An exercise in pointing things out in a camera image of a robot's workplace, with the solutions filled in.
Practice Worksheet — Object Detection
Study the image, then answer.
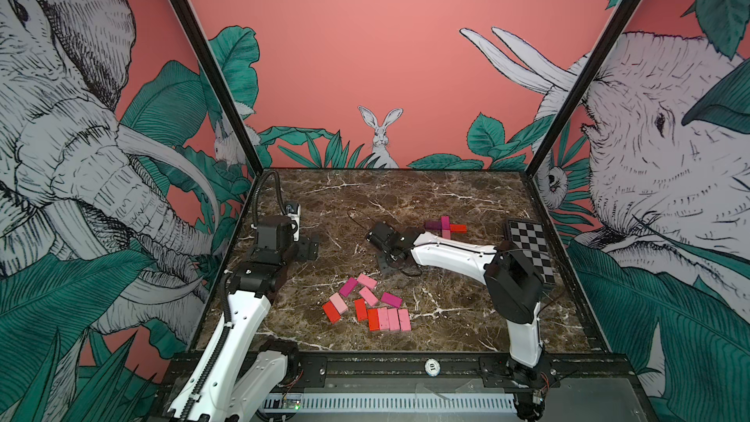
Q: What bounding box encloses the purple block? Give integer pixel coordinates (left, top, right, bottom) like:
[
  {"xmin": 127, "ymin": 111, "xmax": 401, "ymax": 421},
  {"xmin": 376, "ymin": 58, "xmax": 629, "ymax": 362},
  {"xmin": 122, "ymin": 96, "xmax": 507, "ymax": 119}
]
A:
[{"xmin": 424, "ymin": 221, "xmax": 443, "ymax": 231}]

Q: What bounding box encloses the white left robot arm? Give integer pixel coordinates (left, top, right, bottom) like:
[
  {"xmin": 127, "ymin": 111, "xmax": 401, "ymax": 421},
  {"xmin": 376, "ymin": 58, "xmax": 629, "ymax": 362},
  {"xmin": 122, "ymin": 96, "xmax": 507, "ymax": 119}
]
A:
[{"xmin": 165, "ymin": 213, "xmax": 318, "ymax": 421}]

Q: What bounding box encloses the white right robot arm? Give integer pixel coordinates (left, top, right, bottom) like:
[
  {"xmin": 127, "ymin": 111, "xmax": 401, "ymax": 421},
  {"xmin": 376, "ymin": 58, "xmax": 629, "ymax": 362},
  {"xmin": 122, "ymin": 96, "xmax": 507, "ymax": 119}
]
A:
[{"xmin": 366, "ymin": 222, "xmax": 552, "ymax": 389}]

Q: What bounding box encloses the pink block top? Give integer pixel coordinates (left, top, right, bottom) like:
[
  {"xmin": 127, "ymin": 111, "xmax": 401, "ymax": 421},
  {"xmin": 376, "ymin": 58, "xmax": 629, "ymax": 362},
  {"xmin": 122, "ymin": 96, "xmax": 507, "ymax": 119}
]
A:
[{"xmin": 357, "ymin": 274, "xmax": 377, "ymax": 289}]

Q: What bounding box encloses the pink row block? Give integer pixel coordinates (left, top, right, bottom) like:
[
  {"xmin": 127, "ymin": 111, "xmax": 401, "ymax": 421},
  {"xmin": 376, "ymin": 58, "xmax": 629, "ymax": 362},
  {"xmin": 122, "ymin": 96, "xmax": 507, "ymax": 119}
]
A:
[
  {"xmin": 398, "ymin": 308, "xmax": 412, "ymax": 332},
  {"xmin": 387, "ymin": 308, "xmax": 400, "ymax": 331},
  {"xmin": 377, "ymin": 308, "xmax": 391, "ymax": 330}
]

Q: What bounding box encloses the red row block left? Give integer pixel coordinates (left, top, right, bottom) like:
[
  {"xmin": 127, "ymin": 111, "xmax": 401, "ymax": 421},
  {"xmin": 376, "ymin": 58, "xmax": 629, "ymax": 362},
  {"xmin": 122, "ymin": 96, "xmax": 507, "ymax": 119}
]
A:
[{"xmin": 367, "ymin": 309, "xmax": 380, "ymax": 331}]

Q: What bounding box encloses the checkerboard calibration plate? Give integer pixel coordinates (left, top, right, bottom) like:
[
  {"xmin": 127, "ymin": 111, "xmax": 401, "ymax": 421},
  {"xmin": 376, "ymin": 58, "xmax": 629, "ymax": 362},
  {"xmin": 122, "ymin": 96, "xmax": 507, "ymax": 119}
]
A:
[{"xmin": 505, "ymin": 219, "xmax": 556, "ymax": 292}]

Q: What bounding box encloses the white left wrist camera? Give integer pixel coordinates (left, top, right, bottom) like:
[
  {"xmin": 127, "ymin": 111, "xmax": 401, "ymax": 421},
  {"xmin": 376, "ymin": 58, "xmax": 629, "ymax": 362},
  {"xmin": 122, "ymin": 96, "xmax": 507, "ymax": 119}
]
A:
[{"xmin": 284, "ymin": 201, "xmax": 301, "ymax": 242}]

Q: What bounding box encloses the black corrugated cable hose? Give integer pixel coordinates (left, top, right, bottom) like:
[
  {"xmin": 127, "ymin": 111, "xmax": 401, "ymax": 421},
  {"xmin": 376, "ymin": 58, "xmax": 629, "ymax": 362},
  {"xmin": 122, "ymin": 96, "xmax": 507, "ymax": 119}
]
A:
[{"xmin": 251, "ymin": 169, "xmax": 288, "ymax": 227}]

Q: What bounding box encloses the black front frame rail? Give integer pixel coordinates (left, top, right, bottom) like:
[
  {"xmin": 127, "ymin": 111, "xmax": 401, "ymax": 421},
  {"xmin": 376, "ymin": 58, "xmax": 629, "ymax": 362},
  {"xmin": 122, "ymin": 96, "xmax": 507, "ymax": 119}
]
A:
[{"xmin": 282, "ymin": 351, "xmax": 637, "ymax": 389}]

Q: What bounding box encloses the white slotted cable duct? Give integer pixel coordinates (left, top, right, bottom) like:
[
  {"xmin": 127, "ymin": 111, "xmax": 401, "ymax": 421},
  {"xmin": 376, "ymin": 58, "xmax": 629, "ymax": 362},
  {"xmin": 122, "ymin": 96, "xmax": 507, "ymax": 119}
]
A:
[{"xmin": 260, "ymin": 393, "xmax": 517, "ymax": 414}]

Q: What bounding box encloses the black left corner frame post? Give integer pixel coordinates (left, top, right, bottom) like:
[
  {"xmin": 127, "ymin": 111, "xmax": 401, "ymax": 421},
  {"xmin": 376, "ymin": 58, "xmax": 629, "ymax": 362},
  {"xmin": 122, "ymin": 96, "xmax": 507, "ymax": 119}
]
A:
[{"xmin": 169, "ymin": 0, "xmax": 264, "ymax": 175}]

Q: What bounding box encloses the black corner frame post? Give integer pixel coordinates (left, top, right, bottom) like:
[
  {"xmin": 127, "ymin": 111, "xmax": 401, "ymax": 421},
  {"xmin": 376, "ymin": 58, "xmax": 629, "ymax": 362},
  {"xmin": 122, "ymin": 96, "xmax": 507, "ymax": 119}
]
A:
[
  {"xmin": 169, "ymin": 0, "xmax": 264, "ymax": 175},
  {"xmin": 525, "ymin": 0, "xmax": 642, "ymax": 177}
]

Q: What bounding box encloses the black right corner frame post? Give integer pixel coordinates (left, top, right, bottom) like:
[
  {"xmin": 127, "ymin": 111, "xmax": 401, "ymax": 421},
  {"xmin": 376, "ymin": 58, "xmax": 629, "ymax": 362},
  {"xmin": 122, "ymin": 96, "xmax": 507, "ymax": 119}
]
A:
[{"xmin": 525, "ymin": 0, "xmax": 642, "ymax": 177}]

